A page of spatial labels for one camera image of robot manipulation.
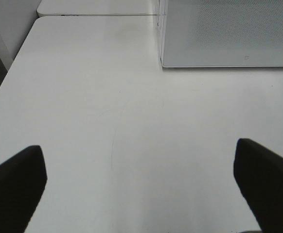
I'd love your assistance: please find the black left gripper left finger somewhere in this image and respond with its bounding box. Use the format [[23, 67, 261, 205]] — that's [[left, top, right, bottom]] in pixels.
[[0, 145, 47, 233]]

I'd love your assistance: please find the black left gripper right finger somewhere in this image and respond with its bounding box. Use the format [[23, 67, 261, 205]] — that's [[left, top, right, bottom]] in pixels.
[[233, 138, 283, 233]]

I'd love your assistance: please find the white microwave oven body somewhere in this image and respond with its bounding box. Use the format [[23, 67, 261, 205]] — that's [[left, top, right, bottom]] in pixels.
[[157, 0, 283, 68]]

